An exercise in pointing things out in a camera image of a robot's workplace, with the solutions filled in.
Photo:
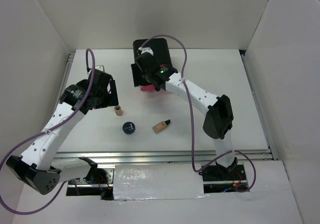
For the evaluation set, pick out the white foil cover sheet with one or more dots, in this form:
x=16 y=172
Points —
x=156 y=182

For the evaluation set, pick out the navy round compact jar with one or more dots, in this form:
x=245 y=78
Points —
x=128 y=128

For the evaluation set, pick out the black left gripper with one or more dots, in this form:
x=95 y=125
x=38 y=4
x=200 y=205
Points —
x=111 y=99

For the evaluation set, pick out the aluminium front rail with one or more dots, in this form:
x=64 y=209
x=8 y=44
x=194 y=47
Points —
x=153 y=157

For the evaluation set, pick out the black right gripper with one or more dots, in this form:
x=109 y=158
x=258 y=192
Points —
x=135 y=72

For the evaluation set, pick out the aluminium right side rail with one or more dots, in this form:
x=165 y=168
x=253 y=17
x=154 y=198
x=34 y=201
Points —
x=265 y=129

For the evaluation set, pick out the aluminium left side rail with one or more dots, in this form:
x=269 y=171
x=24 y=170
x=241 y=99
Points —
x=68 y=66

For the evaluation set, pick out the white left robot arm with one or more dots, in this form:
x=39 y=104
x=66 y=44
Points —
x=36 y=166

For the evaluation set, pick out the lying beige foundation bottle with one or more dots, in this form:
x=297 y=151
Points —
x=161 y=126

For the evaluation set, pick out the upright beige foundation bottle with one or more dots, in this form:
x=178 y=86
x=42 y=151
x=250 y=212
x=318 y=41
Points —
x=118 y=110

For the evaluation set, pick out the aluminium rail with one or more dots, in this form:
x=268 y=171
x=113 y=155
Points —
x=68 y=66
x=153 y=157
x=265 y=129

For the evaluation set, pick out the pink middle drawer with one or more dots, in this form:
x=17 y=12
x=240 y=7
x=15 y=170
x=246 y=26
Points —
x=150 y=88

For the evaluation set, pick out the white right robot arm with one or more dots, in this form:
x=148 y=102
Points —
x=218 y=115

